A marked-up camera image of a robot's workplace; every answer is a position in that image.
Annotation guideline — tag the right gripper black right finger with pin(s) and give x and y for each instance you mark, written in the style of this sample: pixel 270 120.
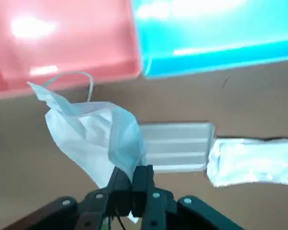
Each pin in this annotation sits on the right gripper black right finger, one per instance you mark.
pixel 156 208

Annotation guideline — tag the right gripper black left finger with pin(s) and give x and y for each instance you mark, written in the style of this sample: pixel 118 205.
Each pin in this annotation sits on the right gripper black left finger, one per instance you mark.
pixel 96 206

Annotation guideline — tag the used blue face mask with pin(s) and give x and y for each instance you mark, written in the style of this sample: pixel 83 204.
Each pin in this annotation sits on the used blue face mask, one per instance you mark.
pixel 86 134

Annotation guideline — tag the new mask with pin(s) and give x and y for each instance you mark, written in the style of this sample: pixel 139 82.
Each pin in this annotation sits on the new mask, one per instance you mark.
pixel 254 160

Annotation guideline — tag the pink plastic box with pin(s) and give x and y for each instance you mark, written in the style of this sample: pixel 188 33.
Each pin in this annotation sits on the pink plastic box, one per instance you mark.
pixel 62 36

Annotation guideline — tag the blue plastic box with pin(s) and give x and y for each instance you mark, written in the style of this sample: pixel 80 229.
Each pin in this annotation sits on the blue plastic box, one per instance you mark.
pixel 206 36

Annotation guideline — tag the silver ribbed metal tray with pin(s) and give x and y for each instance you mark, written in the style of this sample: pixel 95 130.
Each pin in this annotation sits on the silver ribbed metal tray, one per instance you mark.
pixel 177 146

